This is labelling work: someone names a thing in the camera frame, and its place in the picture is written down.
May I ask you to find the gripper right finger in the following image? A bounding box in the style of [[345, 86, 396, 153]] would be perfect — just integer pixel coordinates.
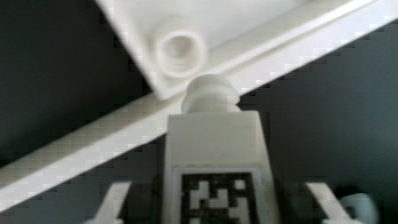
[[277, 179, 363, 224]]

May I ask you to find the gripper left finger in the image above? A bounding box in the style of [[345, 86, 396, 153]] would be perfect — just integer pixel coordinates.
[[82, 179, 162, 224]]

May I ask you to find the white table leg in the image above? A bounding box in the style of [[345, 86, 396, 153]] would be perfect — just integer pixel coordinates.
[[160, 75, 281, 224]]

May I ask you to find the white square table top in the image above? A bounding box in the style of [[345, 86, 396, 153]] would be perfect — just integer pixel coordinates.
[[94, 0, 377, 100]]

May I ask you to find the white front fence bar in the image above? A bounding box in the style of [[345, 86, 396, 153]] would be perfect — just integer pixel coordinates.
[[0, 0, 398, 212]]

